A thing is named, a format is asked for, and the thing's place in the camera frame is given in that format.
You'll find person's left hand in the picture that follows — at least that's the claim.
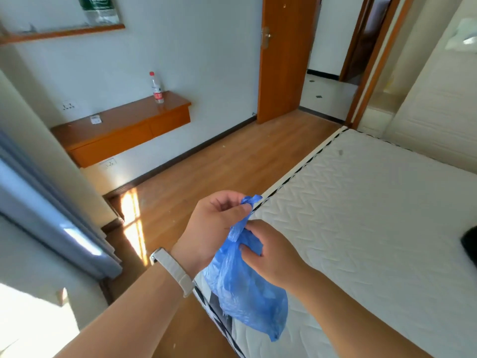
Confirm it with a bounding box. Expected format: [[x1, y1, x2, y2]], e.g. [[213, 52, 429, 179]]
[[171, 190, 254, 279]]

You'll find person's right hand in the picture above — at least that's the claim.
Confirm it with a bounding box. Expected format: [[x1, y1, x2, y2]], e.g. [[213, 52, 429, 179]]
[[239, 220, 318, 296]]

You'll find blue plastic bag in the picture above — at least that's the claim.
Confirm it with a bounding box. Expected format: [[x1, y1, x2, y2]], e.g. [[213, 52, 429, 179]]
[[201, 195, 289, 342]]

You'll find person's left forearm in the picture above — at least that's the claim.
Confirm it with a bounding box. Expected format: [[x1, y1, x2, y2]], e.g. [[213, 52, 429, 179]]
[[53, 270, 187, 358]]

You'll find person's right forearm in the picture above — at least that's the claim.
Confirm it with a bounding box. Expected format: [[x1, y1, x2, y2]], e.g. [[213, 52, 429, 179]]
[[290, 268, 435, 358]]

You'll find white wristwatch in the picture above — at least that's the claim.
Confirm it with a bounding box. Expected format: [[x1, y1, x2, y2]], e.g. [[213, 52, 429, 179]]
[[149, 247, 195, 298]]

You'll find white quilted mattress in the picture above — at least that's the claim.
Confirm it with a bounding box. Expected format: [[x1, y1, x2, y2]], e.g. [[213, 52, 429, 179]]
[[192, 126, 477, 358]]

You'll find clear water bottle red cap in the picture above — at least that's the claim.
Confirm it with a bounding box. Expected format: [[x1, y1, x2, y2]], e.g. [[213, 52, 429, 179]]
[[149, 71, 165, 104]]

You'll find grey-blue curtain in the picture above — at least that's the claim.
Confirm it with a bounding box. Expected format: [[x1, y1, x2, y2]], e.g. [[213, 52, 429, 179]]
[[0, 128, 124, 281]]

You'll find black object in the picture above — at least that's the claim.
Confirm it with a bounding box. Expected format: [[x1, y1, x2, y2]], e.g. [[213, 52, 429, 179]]
[[460, 226, 477, 272]]

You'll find dark wooden door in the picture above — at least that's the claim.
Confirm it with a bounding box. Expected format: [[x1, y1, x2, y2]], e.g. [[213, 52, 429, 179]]
[[339, 0, 393, 86]]

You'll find beige padded headboard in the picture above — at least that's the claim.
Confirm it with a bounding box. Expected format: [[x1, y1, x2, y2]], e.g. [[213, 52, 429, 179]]
[[382, 0, 477, 176]]

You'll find wrapped pack of water bottles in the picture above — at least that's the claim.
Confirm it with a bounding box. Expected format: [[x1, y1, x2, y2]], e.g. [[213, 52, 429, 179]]
[[77, 0, 121, 27]]

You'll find wall-mounted wooden desk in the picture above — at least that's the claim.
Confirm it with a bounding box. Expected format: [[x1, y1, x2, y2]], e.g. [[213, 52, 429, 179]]
[[50, 91, 192, 169]]

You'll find wooden door frame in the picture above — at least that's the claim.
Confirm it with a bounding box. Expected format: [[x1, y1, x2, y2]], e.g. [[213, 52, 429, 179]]
[[344, 0, 415, 130]]

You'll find wooden wall shelf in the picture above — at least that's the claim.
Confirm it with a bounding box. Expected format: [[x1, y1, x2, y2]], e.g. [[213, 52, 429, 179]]
[[0, 23, 126, 45]]

